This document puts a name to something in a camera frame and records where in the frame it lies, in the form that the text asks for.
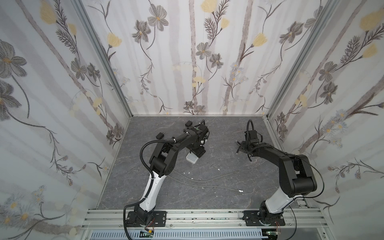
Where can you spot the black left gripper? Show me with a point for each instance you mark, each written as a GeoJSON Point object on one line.
{"type": "Point", "coordinates": [198, 151]}

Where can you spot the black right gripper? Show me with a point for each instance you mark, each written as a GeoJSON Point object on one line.
{"type": "Point", "coordinates": [245, 147]}

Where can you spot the white rectangular device box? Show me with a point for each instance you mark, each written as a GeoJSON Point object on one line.
{"type": "Point", "coordinates": [192, 158]}

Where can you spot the black power adapter with cable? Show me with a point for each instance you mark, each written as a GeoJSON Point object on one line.
{"type": "Point", "coordinates": [161, 137]}

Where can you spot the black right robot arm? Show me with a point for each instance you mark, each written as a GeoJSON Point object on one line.
{"type": "Point", "coordinates": [296, 177]}

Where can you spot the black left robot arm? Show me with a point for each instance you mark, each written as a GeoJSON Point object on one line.
{"type": "Point", "coordinates": [159, 157]}

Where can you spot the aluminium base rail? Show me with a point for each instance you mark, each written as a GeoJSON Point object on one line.
{"type": "Point", "coordinates": [302, 223]}

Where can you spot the white slotted cable duct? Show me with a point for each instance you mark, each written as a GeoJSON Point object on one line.
{"type": "Point", "coordinates": [207, 234]}

